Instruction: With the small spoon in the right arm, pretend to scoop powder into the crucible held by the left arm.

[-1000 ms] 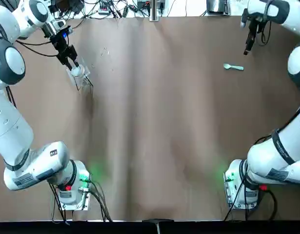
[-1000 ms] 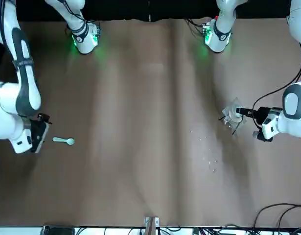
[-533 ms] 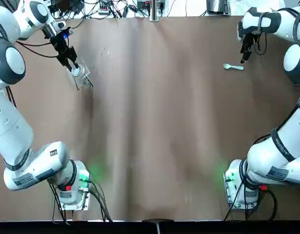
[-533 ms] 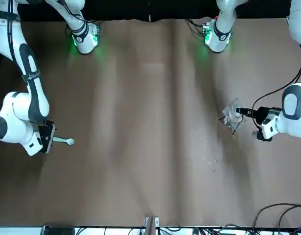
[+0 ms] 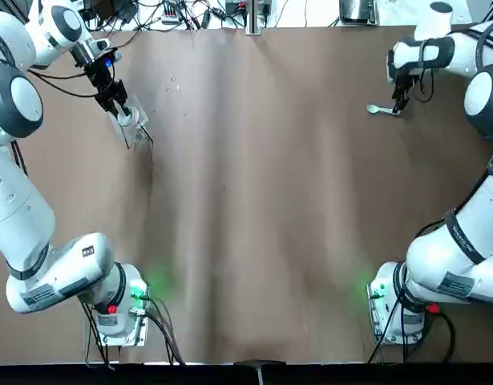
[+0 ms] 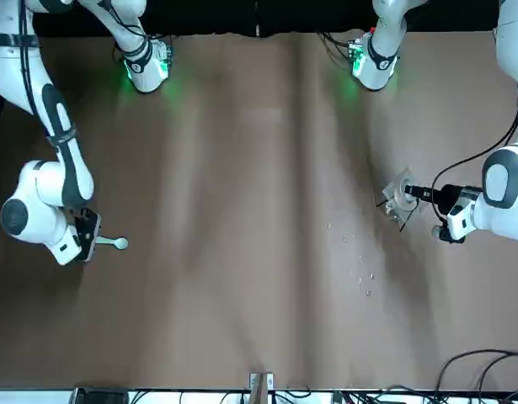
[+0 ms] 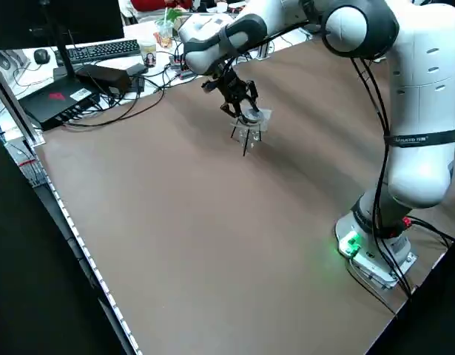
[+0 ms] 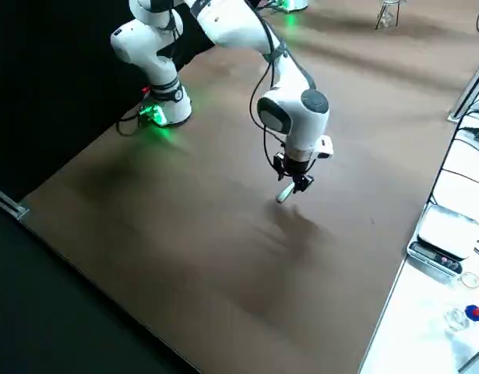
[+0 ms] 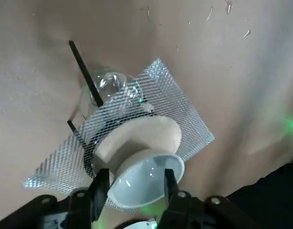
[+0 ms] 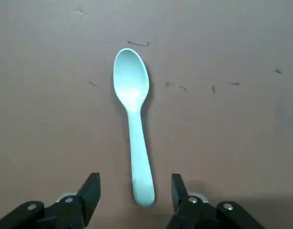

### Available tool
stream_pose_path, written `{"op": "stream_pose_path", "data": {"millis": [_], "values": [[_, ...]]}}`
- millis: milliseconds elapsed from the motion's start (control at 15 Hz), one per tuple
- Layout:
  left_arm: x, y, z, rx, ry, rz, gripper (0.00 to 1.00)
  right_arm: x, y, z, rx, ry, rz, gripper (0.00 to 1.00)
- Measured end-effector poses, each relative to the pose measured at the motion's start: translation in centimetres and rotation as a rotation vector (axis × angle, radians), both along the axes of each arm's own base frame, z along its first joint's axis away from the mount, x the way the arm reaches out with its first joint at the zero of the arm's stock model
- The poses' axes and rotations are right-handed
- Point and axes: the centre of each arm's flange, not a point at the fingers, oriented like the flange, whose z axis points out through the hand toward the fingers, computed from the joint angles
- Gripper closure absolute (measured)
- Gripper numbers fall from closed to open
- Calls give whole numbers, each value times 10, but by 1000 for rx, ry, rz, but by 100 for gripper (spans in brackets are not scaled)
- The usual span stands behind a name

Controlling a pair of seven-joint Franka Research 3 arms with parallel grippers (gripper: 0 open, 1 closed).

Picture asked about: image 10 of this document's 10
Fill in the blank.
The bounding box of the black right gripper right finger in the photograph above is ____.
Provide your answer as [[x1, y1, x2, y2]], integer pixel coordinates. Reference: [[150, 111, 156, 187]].
[[164, 173, 265, 229]]

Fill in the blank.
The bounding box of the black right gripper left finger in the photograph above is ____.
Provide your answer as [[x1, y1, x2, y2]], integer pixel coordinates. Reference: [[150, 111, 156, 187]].
[[0, 173, 101, 229]]

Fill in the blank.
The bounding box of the small pale green spoon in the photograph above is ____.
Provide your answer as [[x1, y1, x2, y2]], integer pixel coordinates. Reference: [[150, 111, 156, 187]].
[[112, 47, 155, 207]]

